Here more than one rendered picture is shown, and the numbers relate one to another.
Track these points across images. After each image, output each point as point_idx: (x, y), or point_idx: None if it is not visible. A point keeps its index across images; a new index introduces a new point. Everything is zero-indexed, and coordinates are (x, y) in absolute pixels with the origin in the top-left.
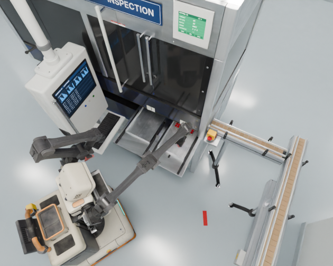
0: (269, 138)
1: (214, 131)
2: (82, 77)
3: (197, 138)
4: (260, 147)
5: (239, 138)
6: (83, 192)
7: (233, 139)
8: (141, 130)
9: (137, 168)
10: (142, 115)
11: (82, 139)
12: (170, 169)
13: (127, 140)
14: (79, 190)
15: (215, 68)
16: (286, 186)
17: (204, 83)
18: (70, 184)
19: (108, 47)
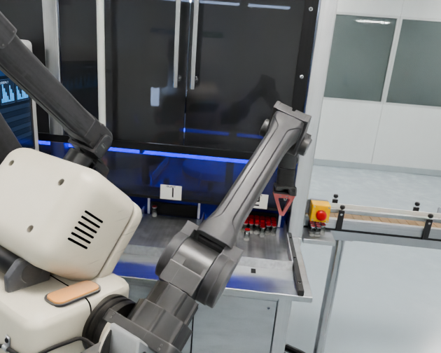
0: (414, 206)
1: (323, 201)
2: (15, 97)
3: (290, 234)
4: (412, 224)
5: (366, 219)
6: (108, 220)
7: (358, 220)
8: (157, 243)
9: (281, 116)
10: (147, 224)
11: (72, 106)
12: (276, 291)
13: (127, 263)
14: (101, 185)
15: (326, 5)
16: None
17: (304, 51)
18: (55, 173)
19: (101, 13)
